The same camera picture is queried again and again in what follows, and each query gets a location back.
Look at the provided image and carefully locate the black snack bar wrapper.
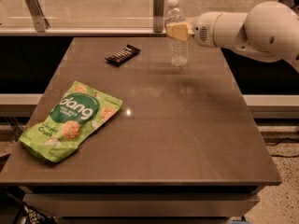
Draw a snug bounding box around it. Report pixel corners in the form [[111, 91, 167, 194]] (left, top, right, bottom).
[[106, 45, 140, 67]]

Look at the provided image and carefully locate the clear plastic water bottle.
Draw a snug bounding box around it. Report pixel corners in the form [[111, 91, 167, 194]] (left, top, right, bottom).
[[164, 0, 188, 66]]

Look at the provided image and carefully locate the black floor cable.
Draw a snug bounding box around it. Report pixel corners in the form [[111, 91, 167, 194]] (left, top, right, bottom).
[[265, 137, 299, 159]]

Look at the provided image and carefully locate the middle metal railing bracket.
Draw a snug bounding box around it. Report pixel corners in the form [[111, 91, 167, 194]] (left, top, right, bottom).
[[153, 0, 164, 33]]

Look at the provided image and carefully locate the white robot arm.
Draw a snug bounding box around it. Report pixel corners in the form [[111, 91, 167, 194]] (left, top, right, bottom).
[[165, 1, 299, 72]]

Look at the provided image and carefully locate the glass railing panel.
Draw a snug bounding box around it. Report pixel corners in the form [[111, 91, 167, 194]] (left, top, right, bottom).
[[0, 0, 277, 28]]

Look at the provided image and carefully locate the left metal railing bracket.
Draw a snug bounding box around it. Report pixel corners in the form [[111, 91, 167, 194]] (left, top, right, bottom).
[[24, 0, 50, 32]]

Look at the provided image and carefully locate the green rice chip bag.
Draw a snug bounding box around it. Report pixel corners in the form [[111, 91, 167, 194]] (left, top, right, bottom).
[[19, 81, 122, 163]]

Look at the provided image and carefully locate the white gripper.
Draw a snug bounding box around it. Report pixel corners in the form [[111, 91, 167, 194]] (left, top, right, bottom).
[[165, 12, 222, 48]]

